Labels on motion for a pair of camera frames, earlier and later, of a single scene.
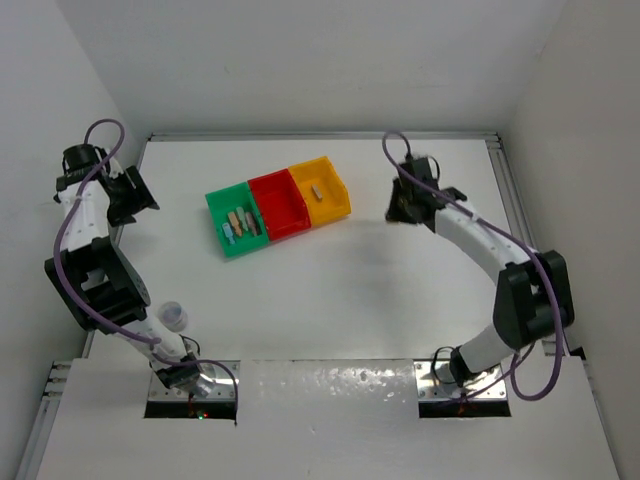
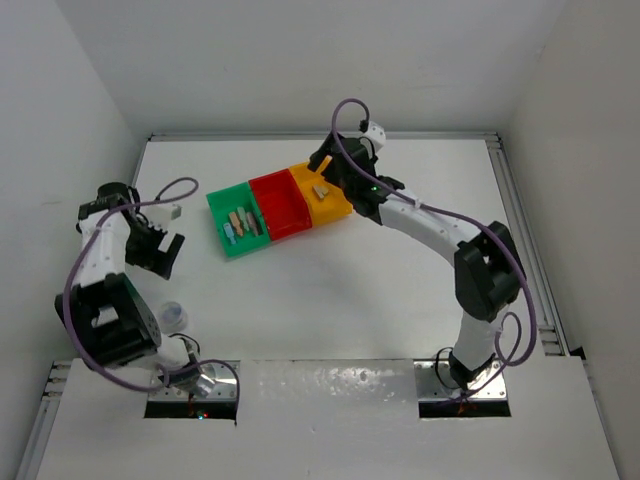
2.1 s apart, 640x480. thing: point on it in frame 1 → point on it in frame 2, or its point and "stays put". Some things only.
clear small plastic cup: x=172 y=315 stays put
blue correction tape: x=228 y=232 stays put
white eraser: x=317 y=191 stays put
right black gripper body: x=400 y=208 → x=332 y=173
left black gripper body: x=128 y=198 → x=143 y=247
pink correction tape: x=250 y=220 stays put
